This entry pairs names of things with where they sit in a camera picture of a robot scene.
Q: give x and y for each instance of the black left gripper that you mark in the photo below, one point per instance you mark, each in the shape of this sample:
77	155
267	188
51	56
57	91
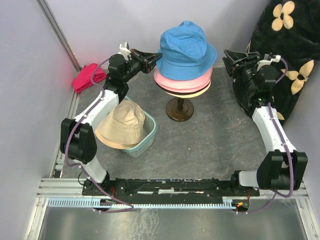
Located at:
146	60

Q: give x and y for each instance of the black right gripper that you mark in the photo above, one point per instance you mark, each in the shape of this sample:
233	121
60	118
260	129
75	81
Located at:
234	69

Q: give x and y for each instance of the blue bucket hat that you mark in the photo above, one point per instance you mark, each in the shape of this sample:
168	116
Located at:
186	53

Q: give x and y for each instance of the cream bucket hat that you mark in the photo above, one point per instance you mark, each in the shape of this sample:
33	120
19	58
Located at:
192	95

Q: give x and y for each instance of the pink bucket hat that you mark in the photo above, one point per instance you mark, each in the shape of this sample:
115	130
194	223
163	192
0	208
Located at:
206	74
182	85

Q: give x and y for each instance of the light blue plastic basket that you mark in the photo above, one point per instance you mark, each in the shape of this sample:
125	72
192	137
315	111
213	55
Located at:
147	142

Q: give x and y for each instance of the beige bottom hat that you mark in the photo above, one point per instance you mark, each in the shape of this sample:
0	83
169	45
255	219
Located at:
109	128

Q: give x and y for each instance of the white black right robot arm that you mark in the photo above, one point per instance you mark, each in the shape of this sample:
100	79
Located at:
254	77

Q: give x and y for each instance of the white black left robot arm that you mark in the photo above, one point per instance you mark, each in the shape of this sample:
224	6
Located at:
77	138

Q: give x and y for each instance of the brown round wooden stand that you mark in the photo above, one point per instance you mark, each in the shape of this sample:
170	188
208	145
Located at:
179	109

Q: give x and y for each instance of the black floral blanket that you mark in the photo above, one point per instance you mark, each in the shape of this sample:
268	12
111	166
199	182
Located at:
291	29

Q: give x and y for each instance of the magenta hat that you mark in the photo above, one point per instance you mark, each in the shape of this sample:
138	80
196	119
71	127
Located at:
83	79

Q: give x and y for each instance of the aluminium corner profile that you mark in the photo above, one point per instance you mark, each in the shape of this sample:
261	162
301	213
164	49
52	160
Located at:
48	14

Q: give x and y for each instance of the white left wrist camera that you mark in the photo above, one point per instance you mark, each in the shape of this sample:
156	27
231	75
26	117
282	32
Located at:
124	49

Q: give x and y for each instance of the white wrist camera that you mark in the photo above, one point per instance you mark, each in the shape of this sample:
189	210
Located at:
124	49
267	60

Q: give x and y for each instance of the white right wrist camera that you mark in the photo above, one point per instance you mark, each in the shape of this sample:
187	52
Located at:
267	60

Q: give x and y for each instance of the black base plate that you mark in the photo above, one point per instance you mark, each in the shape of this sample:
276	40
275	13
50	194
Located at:
176	191

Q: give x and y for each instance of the aluminium rail frame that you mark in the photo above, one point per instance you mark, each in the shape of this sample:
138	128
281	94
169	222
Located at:
218	140

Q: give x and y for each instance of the light blue cable duct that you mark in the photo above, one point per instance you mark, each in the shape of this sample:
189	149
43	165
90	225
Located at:
89	202

